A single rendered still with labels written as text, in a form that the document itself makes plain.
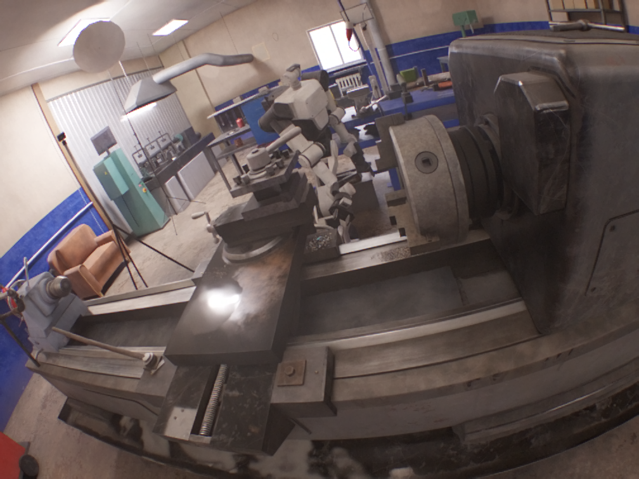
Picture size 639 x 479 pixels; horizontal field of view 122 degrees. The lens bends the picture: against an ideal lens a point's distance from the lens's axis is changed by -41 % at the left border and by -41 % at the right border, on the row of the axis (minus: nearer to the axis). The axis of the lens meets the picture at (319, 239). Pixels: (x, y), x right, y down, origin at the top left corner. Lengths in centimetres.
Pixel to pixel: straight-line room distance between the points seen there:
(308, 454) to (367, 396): 51
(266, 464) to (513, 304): 90
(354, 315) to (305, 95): 113
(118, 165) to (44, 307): 373
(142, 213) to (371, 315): 466
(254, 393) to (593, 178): 67
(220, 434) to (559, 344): 68
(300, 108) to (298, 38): 615
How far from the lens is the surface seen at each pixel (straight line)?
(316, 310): 92
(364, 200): 270
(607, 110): 41
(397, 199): 63
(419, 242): 49
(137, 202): 511
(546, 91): 38
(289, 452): 110
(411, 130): 52
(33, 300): 153
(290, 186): 78
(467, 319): 65
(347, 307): 89
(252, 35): 792
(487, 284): 89
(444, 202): 48
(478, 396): 75
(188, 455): 133
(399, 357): 62
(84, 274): 428
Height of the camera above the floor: 136
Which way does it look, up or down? 32 degrees down
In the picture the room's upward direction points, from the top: 23 degrees counter-clockwise
